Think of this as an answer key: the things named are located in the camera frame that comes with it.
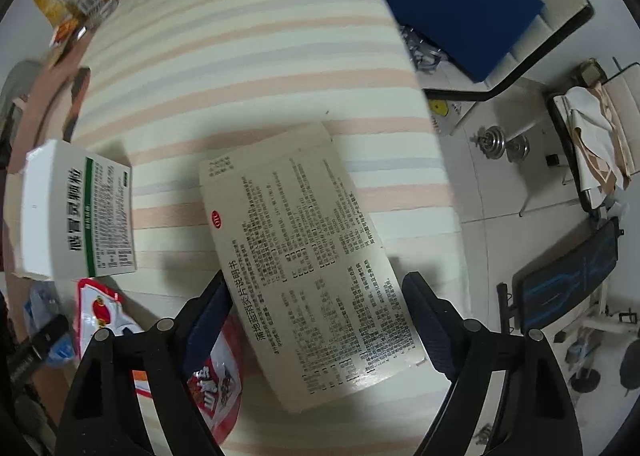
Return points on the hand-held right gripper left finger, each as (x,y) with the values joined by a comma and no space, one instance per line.
(217,308)

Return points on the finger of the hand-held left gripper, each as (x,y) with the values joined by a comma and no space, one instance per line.
(50,328)

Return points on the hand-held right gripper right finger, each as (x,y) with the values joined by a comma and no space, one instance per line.
(430,326)

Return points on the blue wrapper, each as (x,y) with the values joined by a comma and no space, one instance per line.
(42,298)

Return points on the beige medicine box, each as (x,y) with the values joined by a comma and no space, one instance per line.
(300,236)

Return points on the red white snack packet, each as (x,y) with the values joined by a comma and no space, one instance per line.
(100,306)

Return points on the green white medicine box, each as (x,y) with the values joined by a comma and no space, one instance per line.
(75,206)

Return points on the black blue fitness board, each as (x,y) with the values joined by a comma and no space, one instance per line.
(565,281)

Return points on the metal dumbbell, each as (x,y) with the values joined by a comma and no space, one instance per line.
(492,141)

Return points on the yellow smiley bag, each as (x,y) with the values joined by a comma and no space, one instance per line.
(440,109)

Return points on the pink brown table cloth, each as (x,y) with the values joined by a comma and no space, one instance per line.
(55,86)

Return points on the grey folding chair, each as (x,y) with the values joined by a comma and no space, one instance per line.
(20,81)

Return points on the striped tablecloth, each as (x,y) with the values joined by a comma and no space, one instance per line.
(250,61)

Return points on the beige cloth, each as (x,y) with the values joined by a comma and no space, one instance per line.
(590,111)

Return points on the small orange box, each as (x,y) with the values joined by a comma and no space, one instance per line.
(67,31)

